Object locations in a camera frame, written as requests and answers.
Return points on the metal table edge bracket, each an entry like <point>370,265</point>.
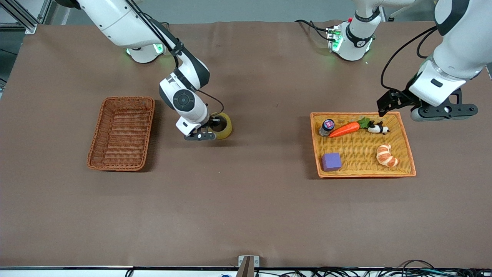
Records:
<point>248,265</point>

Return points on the yellow wicker basket orange rim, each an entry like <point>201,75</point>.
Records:
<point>357,154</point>

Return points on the toy orange carrot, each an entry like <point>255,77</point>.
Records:
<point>344,130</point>

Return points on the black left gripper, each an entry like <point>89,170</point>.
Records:
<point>402,97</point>

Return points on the brown wicker basket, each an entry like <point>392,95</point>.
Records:
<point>121,132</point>

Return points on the yellowish clear tape roll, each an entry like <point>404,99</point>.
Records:
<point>226,130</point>

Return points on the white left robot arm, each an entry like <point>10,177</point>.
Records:
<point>457,50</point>

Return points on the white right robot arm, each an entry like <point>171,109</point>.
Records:
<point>115,19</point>

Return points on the aluminium frame profile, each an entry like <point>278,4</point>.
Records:
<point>23,15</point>

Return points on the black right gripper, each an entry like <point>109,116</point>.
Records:
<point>213,122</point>

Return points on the small jar with blue lid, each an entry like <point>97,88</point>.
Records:
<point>326,127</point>

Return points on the toy panda figure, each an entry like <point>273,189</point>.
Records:
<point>378,129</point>

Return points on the brown table cover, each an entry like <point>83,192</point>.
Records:
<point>246,211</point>

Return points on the toy croissant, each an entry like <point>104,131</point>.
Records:
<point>386,156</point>

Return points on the purple foam cube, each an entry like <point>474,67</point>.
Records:
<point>331,161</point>

